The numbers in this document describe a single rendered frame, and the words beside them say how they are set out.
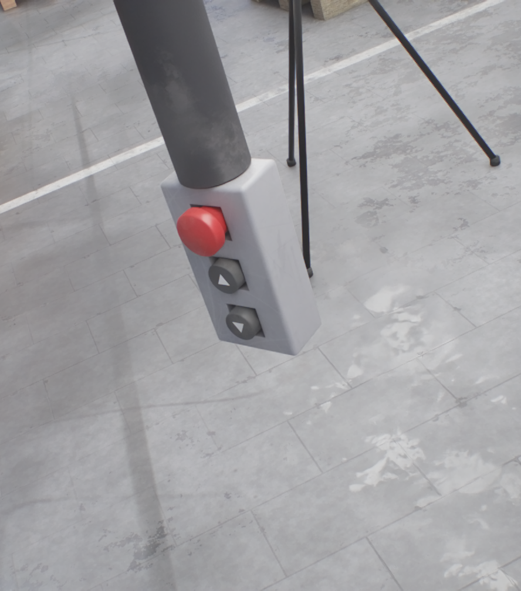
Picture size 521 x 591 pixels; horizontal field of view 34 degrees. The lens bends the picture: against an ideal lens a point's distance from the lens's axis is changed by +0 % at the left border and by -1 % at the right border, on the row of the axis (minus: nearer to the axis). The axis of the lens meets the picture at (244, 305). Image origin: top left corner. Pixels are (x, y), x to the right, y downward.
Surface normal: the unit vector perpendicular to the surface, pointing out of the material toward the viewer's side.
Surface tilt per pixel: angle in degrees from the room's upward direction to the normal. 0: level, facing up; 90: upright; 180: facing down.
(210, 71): 90
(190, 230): 90
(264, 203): 90
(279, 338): 90
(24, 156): 0
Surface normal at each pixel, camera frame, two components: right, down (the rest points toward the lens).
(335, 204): -0.28, -0.79
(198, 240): -0.55, 0.60
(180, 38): 0.36, 0.45
